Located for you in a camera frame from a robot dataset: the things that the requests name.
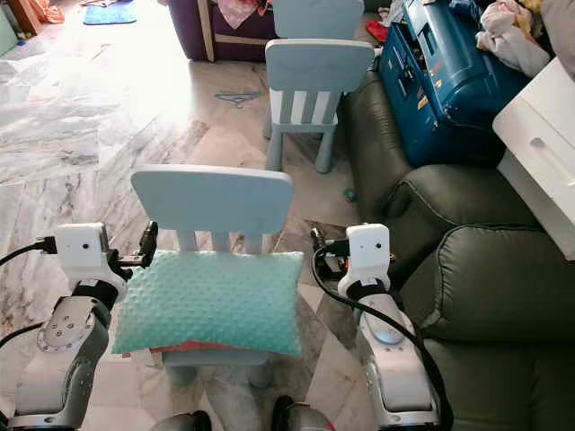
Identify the teal dotted plush pillow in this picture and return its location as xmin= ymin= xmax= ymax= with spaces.
xmin=111 ymin=249 xmax=305 ymax=358

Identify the dark green leather sofa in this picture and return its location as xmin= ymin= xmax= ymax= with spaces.
xmin=336 ymin=72 xmax=575 ymax=431

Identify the light blue child chair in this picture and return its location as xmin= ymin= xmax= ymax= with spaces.
xmin=130 ymin=165 xmax=295 ymax=392
xmin=271 ymin=0 xmax=366 ymax=40
xmin=264 ymin=38 xmax=376 ymax=175

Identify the red seat pad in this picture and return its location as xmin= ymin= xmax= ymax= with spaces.
xmin=149 ymin=339 xmax=236 ymax=355

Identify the grey right robot leg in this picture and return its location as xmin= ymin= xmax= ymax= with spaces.
xmin=269 ymin=395 xmax=339 ymax=431

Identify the grey robot leg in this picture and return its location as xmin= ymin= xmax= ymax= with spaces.
xmin=269 ymin=395 xmax=339 ymax=431
xmin=147 ymin=410 xmax=204 ymax=431

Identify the blue clothes hanger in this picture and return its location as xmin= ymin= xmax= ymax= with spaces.
xmin=216 ymin=89 xmax=263 ymax=110

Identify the grey left robot leg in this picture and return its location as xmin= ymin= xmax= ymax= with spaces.
xmin=147 ymin=410 xmax=204 ymax=431

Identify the blue hard suitcase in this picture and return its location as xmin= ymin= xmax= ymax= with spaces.
xmin=378 ymin=0 xmax=541 ymax=169

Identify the dark purple couch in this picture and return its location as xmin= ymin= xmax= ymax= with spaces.
xmin=165 ymin=0 xmax=276 ymax=64

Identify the red cloth item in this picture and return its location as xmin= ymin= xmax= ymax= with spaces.
xmin=365 ymin=18 xmax=390 ymax=45

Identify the blue floor mat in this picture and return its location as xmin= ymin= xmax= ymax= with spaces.
xmin=83 ymin=0 xmax=137 ymax=26

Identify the white drawer cabinet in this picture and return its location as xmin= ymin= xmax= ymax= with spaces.
xmin=491 ymin=57 xmax=575 ymax=262

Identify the brown wooden furniture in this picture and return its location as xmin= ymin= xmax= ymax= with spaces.
xmin=7 ymin=0 xmax=66 ymax=37

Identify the pile of pale clothes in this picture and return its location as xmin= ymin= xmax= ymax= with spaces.
xmin=475 ymin=0 xmax=554 ymax=79

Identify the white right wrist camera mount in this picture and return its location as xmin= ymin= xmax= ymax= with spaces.
xmin=344 ymin=223 xmax=392 ymax=288

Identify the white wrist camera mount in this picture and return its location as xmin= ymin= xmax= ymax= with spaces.
xmin=53 ymin=222 xmax=109 ymax=287
xmin=344 ymin=223 xmax=392 ymax=288

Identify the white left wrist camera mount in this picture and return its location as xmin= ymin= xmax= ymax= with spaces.
xmin=53 ymin=222 xmax=109 ymax=287

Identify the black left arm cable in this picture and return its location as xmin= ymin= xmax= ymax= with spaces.
xmin=0 ymin=235 xmax=58 ymax=349

